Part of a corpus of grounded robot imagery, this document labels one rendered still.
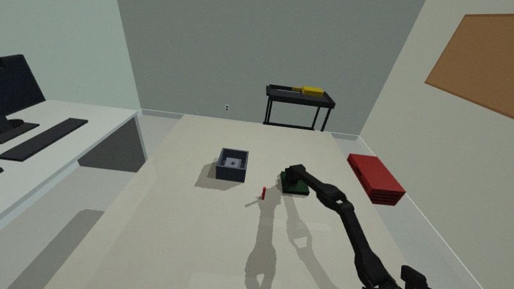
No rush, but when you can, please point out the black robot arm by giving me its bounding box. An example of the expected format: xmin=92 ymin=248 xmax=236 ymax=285
xmin=285 ymin=164 xmax=402 ymax=289

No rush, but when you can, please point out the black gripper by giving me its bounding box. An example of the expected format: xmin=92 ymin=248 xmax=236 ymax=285
xmin=400 ymin=265 xmax=431 ymax=289

